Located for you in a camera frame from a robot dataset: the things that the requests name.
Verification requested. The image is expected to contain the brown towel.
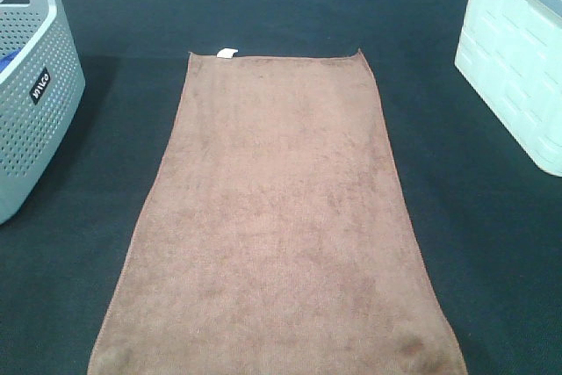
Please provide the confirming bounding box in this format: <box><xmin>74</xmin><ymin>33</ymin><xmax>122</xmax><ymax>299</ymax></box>
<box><xmin>88</xmin><ymin>53</ymin><xmax>466</xmax><ymax>374</ymax></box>

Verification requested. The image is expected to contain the blue cloth in basket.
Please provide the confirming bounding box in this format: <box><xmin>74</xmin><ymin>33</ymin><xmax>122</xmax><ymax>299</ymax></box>
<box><xmin>0</xmin><ymin>49</ymin><xmax>20</xmax><ymax>72</ymax></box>

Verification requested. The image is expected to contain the grey perforated laundry basket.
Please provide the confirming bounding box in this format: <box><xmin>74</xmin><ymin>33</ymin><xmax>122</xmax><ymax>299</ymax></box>
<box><xmin>1</xmin><ymin>0</ymin><xmax>85</xmax><ymax>221</ymax></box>

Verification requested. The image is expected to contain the black table cloth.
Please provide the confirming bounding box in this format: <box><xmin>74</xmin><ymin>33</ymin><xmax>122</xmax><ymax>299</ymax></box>
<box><xmin>1</xmin><ymin>0</ymin><xmax>561</xmax><ymax>374</ymax></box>

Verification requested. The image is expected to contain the white plastic basket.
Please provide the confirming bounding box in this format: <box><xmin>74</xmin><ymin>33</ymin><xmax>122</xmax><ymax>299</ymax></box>
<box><xmin>454</xmin><ymin>0</ymin><xmax>561</xmax><ymax>176</ymax></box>

